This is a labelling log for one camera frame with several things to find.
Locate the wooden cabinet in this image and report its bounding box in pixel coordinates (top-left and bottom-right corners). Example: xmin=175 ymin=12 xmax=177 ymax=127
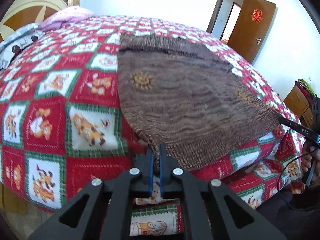
xmin=284 ymin=85 xmax=313 ymax=128

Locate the red checkered cartoon bedspread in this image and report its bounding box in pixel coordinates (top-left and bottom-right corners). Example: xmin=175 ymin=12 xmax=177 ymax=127
xmin=1 ymin=16 xmax=304 ymax=236

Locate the grey white folded blanket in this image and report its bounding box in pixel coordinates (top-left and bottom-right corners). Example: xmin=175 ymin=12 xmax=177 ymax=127
xmin=1 ymin=23 xmax=44 ymax=69

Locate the clothes pile on cabinet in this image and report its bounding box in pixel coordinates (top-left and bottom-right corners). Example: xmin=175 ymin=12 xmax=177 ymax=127
xmin=295 ymin=79 xmax=317 ymax=103

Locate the black cable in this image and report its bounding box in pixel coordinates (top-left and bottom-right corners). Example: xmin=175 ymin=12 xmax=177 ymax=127
xmin=277 ymin=127 xmax=320 ymax=212

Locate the brown wooden door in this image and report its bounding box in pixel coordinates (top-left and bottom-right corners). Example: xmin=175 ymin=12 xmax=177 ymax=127
xmin=227 ymin=0 xmax=276 ymax=63

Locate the pink pillow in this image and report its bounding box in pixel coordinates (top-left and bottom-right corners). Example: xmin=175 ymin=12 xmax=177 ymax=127
xmin=39 ymin=5 xmax=94 ymax=31

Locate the red door decoration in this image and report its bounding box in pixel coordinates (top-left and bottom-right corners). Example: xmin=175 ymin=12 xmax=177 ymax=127
xmin=251 ymin=9 xmax=263 ymax=23

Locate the person's right hand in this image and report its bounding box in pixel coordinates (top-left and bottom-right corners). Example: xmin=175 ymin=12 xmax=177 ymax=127
xmin=301 ymin=141 xmax=320 ymax=181

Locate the brown knitted sweater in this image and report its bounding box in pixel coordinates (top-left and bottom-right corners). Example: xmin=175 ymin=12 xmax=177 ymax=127
xmin=117 ymin=34 xmax=279 ymax=171

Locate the cream wooden headboard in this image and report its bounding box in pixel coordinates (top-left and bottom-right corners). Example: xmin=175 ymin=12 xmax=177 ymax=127
xmin=1 ymin=0 xmax=67 ymax=41

